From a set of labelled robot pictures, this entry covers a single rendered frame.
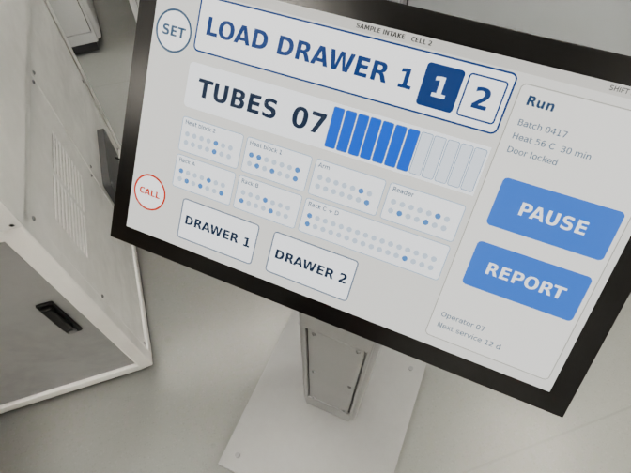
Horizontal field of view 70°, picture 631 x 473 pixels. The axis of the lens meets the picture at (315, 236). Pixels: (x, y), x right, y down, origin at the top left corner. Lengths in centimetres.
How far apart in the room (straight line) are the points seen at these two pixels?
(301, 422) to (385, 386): 27
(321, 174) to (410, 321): 17
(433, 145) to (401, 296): 15
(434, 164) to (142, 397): 127
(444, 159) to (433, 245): 8
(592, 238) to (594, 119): 10
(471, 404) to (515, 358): 105
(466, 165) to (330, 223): 14
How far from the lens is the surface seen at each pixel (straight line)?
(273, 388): 143
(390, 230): 44
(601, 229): 45
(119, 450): 153
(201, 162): 50
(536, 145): 43
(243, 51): 47
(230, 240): 50
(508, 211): 43
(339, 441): 139
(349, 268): 46
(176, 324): 159
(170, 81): 51
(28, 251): 94
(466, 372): 49
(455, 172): 43
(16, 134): 99
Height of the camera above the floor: 141
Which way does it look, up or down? 57 degrees down
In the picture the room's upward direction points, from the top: straight up
